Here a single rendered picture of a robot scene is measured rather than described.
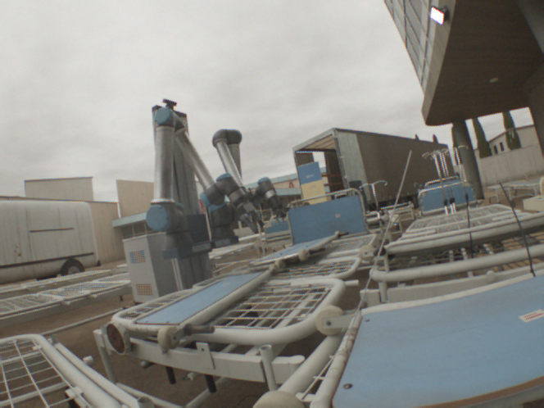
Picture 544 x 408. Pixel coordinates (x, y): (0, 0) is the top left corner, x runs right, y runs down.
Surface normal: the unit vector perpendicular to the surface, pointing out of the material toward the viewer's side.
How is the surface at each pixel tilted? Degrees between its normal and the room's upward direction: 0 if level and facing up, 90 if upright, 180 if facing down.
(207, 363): 90
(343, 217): 90
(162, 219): 95
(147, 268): 90
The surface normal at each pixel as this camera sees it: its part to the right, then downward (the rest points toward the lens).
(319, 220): -0.43, 0.03
